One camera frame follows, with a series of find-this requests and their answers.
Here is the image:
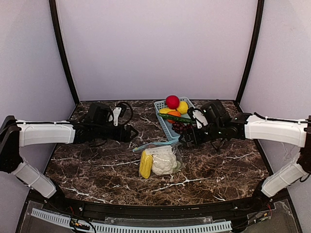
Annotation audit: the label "red toy apple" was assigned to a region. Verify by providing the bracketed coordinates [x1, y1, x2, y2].
[165, 95, 180, 109]

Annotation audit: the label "green toy cucumber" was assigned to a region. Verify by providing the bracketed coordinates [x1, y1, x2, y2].
[157, 113, 195, 124]

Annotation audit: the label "orange toy orange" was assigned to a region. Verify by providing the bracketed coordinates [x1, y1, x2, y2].
[167, 111, 181, 124]

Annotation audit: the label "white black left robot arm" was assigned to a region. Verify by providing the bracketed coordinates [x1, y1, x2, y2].
[0, 102, 138, 199]

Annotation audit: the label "black front frame rail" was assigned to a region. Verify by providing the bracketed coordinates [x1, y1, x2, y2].
[24, 189, 290, 223]

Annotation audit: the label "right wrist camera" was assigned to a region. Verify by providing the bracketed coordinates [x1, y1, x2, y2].
[187, 107, 208, 129]

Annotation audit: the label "light blue slotted cable duct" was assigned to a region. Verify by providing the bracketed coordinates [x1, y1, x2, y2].
[31, 208, 232, 233]

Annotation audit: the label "black left rear frame post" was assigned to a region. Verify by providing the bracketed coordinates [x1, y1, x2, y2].
[49, 0, 80, 106]

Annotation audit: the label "yellow toy banana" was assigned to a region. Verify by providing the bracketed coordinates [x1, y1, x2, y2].
[139, 150, 153, 179]

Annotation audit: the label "small yellow toy fruit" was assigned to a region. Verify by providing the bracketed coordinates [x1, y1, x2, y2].
[159, 108, 175, 114]

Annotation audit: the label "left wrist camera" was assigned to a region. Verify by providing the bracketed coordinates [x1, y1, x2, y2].
[112, 101, 134, 127]

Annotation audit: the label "clear zip top bag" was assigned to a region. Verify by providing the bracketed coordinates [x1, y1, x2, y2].
[133, 139, 185, 179]

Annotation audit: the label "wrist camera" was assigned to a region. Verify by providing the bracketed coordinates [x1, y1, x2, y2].
[112, 101, 134, 127]
[187, 107, 208, 129]

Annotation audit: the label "black right rear frame post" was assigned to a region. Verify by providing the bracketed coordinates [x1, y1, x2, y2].
[235, 0, 265, 105]

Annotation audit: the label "purple toy grapes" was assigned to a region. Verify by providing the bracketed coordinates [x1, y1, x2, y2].
[172, 122, 193, 134]

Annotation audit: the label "white toy cauliflower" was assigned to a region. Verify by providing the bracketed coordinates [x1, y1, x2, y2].
[152, 152, 181, 176]

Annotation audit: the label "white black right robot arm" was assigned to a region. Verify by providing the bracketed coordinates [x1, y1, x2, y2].
[178, 100, 311, 198]

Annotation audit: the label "black frame post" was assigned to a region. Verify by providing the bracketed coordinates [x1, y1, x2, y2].
[49, 0, 80, 106]
[235, 0, 265, 105]

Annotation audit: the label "yellow toy lemon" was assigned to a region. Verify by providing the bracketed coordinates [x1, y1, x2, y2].
[176, 101, 189, 115]

